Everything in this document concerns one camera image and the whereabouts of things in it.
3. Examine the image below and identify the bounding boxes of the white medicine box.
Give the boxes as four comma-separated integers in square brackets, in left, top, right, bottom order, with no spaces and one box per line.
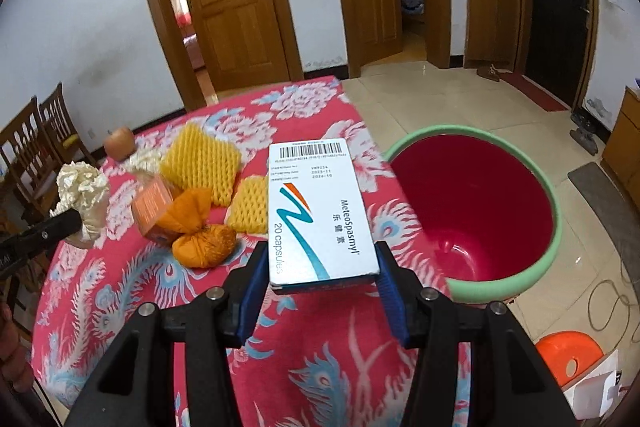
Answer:
[268,139,380,295]

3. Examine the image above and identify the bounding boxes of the white tissue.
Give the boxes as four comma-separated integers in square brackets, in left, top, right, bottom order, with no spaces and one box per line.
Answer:
[124,147,163,180]
[50,161,111,249]

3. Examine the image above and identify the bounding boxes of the person's left hand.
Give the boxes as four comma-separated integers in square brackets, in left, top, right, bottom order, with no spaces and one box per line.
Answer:
[0,303,35,393]

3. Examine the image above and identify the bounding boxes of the orange tied plastic bag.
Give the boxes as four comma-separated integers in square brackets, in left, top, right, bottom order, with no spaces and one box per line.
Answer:
[156,187,236,270]

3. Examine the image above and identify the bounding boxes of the small yellow foam fruit net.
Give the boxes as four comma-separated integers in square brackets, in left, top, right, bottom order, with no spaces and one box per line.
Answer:
[224,176,268,234]

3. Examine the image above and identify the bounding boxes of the wooden chair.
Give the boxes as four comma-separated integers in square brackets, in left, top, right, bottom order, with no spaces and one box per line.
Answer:
[1,96,62,225]
[38,82,99,168]

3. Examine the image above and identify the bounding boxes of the red floral tablecloth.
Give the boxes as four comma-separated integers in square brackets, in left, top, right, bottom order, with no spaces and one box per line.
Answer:
[32,77,446,426]

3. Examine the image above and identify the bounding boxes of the red basin with green rim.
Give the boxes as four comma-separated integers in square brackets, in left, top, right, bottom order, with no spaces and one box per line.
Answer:
[385,124,563,305]

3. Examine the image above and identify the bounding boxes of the small orange carton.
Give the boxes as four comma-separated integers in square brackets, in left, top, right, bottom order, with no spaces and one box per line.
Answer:
[130,174,180,246]

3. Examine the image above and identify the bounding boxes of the large yellow foam fruit net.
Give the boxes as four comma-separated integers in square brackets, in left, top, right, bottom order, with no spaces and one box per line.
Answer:
[160,122,242,207]

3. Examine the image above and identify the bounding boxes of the apple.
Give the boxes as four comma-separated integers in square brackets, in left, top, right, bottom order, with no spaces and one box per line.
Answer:
[103,127,137,162]

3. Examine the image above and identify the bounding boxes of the orange plastic stool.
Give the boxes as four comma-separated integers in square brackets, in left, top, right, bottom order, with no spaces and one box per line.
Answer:
[536,331,604,386]

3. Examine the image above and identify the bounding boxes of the white power adapter box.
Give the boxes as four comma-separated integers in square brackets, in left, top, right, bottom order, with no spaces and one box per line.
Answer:
[563,350,620,421]

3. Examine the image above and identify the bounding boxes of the brown shoe by panel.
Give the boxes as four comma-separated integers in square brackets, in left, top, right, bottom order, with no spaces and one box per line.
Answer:
[476,64,500,82]

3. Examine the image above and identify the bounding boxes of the grey floor mat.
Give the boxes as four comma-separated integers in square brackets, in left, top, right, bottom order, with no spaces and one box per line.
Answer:
[567,161,640,297]

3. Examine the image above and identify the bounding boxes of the red door mat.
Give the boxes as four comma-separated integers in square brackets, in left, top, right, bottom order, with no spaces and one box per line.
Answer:
[499,72,567,113]

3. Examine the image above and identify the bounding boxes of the grey slippers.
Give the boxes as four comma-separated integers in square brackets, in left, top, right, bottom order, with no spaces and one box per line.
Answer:
[570,112,599,156]

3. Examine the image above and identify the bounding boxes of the wooden cabinet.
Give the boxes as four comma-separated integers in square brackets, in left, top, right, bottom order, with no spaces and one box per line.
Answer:
[602,87,640,207]

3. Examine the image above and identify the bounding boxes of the black entrance door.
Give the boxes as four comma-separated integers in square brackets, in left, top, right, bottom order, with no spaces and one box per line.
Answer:
[525,0,589,105]

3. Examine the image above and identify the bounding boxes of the grey cable on floor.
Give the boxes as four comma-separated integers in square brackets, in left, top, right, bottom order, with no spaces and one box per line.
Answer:
[587,256,640,346]

